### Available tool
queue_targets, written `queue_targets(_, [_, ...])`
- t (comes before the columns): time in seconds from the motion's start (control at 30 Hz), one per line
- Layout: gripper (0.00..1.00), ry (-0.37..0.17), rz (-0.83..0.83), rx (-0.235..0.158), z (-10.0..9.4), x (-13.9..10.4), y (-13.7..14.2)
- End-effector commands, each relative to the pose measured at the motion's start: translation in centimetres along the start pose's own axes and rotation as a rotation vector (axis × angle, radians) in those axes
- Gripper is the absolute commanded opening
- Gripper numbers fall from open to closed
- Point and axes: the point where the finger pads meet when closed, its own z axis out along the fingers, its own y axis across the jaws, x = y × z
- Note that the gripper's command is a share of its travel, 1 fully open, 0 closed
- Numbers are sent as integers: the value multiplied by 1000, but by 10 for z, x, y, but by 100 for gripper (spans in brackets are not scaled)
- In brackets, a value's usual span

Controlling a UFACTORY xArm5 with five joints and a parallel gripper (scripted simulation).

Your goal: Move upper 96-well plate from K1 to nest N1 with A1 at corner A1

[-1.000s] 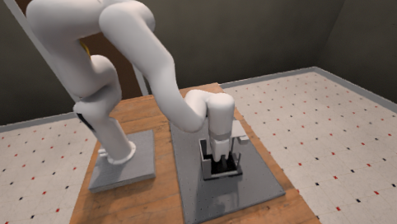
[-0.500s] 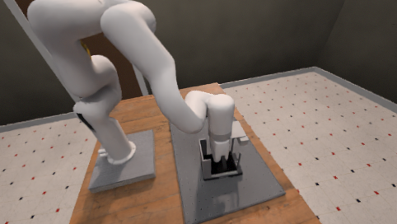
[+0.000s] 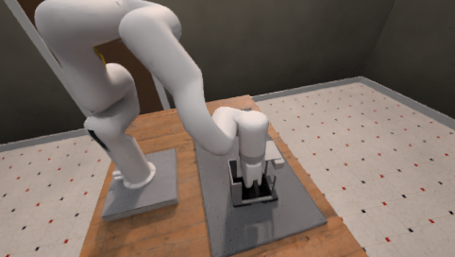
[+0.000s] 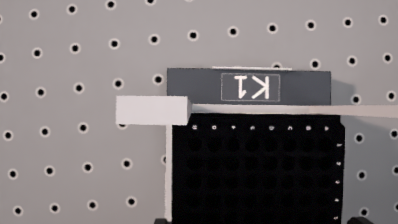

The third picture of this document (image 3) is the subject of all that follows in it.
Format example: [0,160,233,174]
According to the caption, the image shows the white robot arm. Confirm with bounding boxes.
[34,0,284,189]

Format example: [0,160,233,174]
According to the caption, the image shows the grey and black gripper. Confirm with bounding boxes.
[239,156,262,199]

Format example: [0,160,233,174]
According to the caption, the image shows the black well plate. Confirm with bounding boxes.
[232,173,272,200]

